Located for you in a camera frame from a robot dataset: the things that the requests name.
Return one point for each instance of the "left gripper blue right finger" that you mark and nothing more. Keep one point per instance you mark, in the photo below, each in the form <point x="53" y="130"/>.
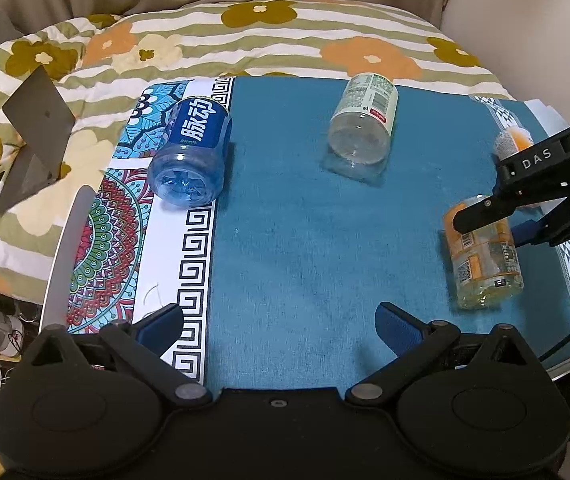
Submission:
<point x="400" y="331"/>

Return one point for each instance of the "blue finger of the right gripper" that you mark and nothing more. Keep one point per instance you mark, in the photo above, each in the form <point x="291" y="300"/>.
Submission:
<point x="480" y="211"/>
<point x="551" y="229"/>

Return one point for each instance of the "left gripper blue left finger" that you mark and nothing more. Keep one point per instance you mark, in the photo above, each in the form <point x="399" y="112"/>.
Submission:
<point x="160" y="329"/>

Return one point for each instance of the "clear orange label cup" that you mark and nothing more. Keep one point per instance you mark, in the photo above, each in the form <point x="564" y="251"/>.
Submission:
<point x="485" y="262"/>

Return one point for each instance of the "orange printed plastic cup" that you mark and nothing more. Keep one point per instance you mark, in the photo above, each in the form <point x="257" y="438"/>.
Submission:
<point x="511" y="141"/>

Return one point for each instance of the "clear green label cup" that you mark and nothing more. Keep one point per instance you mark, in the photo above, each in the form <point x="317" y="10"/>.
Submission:
<point x="361" y="126"/>

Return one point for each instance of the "blue label plastic cup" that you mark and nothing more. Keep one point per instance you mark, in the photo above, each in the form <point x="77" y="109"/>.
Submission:
<point x="188" y="170"/>

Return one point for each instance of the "teal patterned table mat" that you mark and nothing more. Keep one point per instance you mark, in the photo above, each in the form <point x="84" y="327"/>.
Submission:
<point x="279" y="280"/>

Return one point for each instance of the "grey folded laptop stand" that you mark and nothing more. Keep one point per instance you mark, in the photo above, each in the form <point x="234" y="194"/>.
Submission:
<point x="38" y="113"/>

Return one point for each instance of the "floral striped duvet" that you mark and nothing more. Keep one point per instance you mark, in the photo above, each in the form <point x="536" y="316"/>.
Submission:
<point x="102" y="63"/>

